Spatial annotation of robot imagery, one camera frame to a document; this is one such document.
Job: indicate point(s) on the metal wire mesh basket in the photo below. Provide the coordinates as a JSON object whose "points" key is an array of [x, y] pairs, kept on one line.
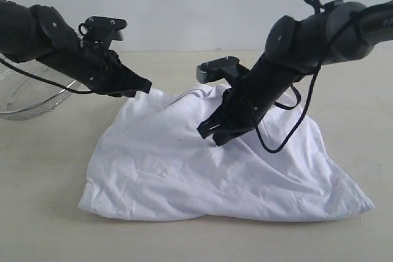
{"points": [[24, 98]]}

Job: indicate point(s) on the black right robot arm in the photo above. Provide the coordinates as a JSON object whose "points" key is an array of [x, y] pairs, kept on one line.
{"points": [[344, 31]]}

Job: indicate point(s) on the white t-shirt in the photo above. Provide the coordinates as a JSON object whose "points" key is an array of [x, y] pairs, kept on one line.
{"points": [[152, 165]]}

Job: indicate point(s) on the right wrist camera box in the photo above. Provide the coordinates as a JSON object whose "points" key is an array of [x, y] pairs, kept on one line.
{"points": [[227, 68]]}

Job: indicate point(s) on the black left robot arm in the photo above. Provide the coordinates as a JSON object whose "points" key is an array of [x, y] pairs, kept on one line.
{"points": [[40, 33]]}

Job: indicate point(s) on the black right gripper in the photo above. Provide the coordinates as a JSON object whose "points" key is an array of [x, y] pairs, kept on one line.
{"points": [[237, 115]]}

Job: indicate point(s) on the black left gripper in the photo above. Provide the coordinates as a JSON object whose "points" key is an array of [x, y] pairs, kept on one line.
{"points": [[100, 70]]}

